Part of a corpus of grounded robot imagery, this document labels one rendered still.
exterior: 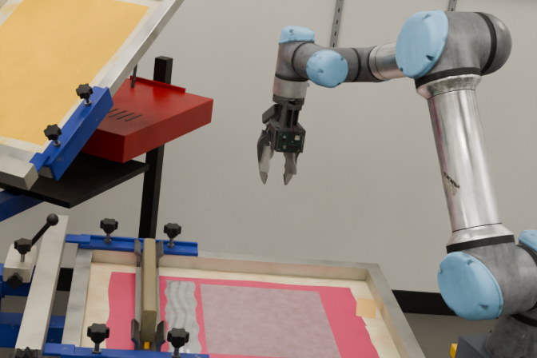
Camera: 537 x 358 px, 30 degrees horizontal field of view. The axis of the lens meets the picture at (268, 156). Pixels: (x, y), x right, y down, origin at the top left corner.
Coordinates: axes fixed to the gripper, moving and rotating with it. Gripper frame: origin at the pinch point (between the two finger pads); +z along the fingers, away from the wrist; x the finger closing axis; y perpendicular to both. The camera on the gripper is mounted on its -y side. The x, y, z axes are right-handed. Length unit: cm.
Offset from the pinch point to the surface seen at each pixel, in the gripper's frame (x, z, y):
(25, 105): -55, 7, -69
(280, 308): 5.9, 33.4, -0.1
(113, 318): -34.6, 33.6, 5.1
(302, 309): 11.4, 33.4, 0.3
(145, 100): -14, 18, -125
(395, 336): 29.1, 31.4, 17.2
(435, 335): 131, 128, -160
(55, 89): -47, 2, -72
